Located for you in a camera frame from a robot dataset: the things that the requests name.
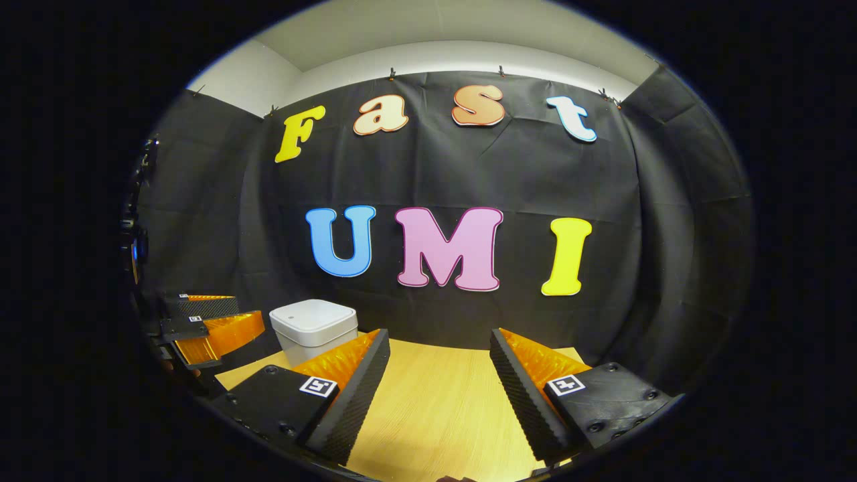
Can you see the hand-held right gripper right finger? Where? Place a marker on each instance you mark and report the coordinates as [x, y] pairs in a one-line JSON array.
[[525, 402]]

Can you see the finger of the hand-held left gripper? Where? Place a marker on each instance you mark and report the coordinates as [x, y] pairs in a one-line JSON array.
[[234, 331], [214, 306]]

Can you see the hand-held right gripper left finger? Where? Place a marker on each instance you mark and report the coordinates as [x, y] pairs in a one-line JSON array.
[[355, 402]]

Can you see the wooden desktop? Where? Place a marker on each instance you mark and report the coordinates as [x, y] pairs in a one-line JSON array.
[[442, 408]]

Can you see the white desktop garbage bin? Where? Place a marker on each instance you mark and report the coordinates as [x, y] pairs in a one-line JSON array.
[[311, 325]]

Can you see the black backdrop cloth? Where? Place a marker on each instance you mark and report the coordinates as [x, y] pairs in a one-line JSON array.
[[435, 167]]

